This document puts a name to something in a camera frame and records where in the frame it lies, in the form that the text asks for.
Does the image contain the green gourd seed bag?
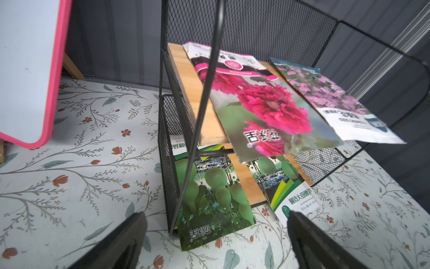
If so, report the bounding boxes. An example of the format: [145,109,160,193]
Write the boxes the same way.
[247,155,320,227]
[176,155,255,251]

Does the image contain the wooden whiteboard easel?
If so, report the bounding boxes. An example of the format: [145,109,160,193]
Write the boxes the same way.
[1,53,85,164]

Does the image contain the green gourd seed bag left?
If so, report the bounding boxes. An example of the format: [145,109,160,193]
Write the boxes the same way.
[176,155,255,251]

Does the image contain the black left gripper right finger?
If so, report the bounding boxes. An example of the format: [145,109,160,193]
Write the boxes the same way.
[287,211,366,269]

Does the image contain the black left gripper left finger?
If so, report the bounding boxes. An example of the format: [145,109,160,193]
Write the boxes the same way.
[70,212,148,269]

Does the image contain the pink framed whiteboard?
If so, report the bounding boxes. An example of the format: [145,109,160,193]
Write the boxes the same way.
[1,1,72,149]

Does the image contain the black mesh wooden shelf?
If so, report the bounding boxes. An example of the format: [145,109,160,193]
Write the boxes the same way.
[157,0,430,235]

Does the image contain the green gourd seed bag right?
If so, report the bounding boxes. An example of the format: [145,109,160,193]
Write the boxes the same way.
[247,155,320,227]

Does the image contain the purple flower seed bag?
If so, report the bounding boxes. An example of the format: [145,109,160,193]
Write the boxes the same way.
[271,58,406,144]

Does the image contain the pink carnation seed bag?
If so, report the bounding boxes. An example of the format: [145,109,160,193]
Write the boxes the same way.
[182,41,344,164]

